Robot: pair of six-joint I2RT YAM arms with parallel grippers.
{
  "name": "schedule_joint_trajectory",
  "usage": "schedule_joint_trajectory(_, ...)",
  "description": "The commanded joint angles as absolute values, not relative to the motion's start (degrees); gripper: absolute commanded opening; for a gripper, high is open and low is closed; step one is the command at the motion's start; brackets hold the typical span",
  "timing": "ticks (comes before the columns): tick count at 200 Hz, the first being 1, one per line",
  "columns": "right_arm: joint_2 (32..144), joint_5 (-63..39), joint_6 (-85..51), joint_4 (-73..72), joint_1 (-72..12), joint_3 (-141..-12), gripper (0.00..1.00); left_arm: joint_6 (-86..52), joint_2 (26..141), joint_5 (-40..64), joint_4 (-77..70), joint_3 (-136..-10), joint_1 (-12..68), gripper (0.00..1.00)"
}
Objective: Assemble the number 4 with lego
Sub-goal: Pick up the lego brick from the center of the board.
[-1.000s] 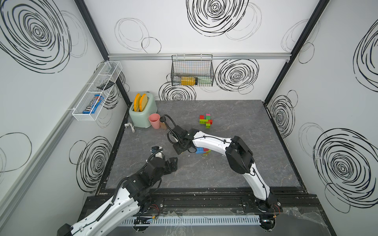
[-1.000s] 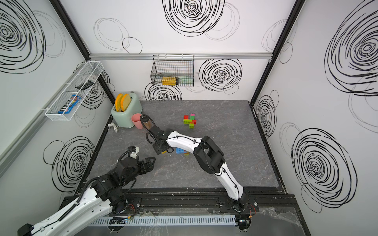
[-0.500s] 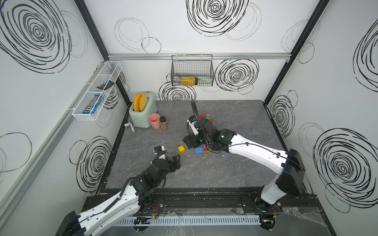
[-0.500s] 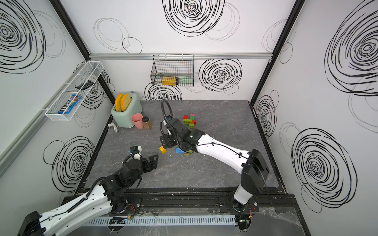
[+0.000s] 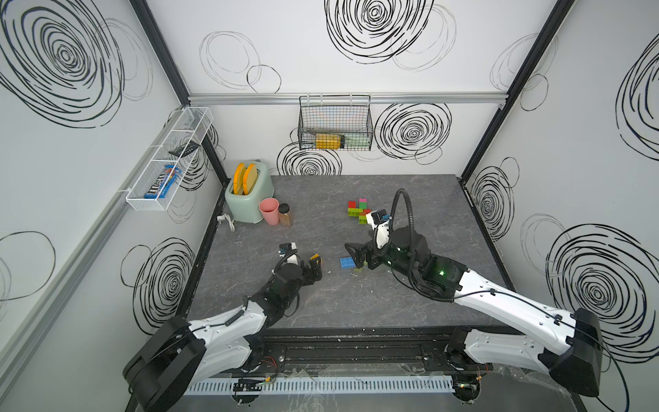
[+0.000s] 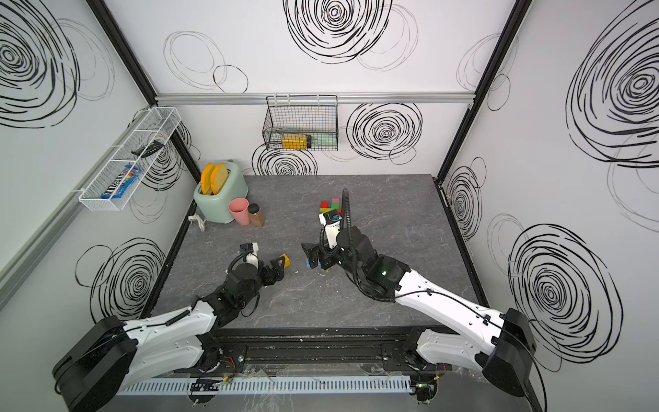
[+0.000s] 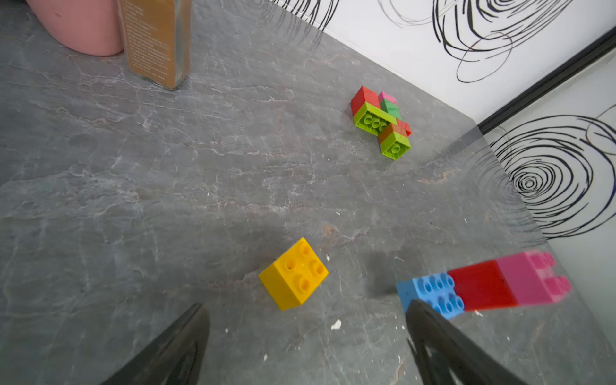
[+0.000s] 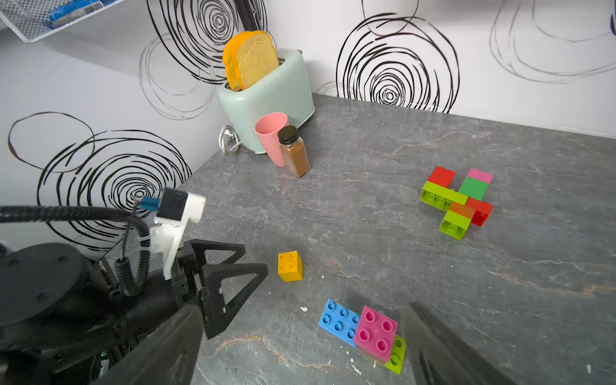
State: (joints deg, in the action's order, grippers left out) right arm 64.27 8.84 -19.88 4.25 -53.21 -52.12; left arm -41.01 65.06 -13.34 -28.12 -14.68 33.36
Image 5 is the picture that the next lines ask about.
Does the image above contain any white wire wall shelf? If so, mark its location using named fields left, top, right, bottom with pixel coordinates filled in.
left=125, top=106, right=213, bottom=212

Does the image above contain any pink plastic cup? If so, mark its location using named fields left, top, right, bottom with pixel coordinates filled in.
left=259, top=197, right=280, bottom=226

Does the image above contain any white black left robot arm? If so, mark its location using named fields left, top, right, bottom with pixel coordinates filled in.
left=123, top=250, right=323, bottom=411

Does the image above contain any blue snack packet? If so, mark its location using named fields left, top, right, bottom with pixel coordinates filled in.
left=143, top=165, right=181, bottom=199

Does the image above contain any left toy bread slice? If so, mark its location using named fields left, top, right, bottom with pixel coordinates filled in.
left=233, top=162, right=246, bottom=195

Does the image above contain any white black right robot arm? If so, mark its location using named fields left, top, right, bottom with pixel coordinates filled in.
left=345, top=228, right=603, bottom=398

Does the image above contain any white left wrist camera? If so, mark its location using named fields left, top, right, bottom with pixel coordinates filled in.
left=277, top=242, right=300, bottom=266

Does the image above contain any white slotted cable duct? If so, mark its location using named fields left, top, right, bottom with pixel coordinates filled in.
left=185, top=375, right=455, bottom=396

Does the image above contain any right toy bread slice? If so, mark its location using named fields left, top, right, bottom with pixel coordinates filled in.
left=242, top=163, right=258, bottom=195

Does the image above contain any light green box in basket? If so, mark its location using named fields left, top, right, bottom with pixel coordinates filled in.
left=343, top=132, right=372, bottom=151

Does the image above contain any yellow box in basket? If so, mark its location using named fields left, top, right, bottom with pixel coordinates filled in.
left=315, top=133, right=344, bottom=150

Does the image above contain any mint green toaster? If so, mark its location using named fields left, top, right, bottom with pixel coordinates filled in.
left=225, top=161, right=275, bottom=223

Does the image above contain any toy bread slice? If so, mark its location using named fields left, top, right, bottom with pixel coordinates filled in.
left=233, top=162, right=246, bottom=195
left=242, top=163, right=258, bottom=195

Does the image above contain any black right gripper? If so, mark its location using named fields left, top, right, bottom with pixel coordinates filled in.
left=346, top=227, right=419, bottom=282

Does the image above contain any brown spice jar black lid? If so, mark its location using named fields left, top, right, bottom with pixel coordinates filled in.
left=278, top=204, right=293, bottom=228

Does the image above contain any blue long lego brick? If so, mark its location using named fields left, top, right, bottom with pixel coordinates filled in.
left=340, top=257, right=356, bottom=270

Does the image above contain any black remote on shelf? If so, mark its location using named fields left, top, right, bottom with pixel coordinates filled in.
left=168, top=141, right=200, bottom=159

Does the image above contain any black wire wall basket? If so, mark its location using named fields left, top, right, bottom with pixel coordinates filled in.
left=297, top=94, right=374, bottom=150

